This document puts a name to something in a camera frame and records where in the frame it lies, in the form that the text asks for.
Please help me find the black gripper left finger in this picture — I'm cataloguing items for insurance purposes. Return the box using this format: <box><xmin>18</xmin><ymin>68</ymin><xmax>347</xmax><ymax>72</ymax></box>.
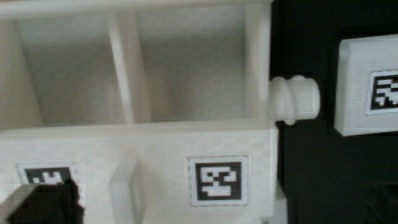
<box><xmin>0</xmin><ymin>179</ymin><xmax>80</xmax><ymax>224</ymax></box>

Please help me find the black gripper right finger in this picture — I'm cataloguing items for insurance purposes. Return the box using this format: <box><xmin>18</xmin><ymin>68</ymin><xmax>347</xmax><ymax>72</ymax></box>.
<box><xmin>361</xmin><ymin>182</ymin><xmax>398</xmax><ymax>224</ymax></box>

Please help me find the white cabinet body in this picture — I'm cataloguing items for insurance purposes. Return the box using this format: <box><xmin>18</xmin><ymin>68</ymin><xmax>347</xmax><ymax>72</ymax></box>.
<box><xmin>0</xmin><ymin>0</ymin><xmax>320</xmax><ymax>130</ymax></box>

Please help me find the white cabinet door panel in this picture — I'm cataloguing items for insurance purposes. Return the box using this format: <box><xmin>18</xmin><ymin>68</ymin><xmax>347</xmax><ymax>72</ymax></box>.
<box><xmin>334</xmin><ymin>34</ymin><xmax>398</xmax><ymax>136</ymax></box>

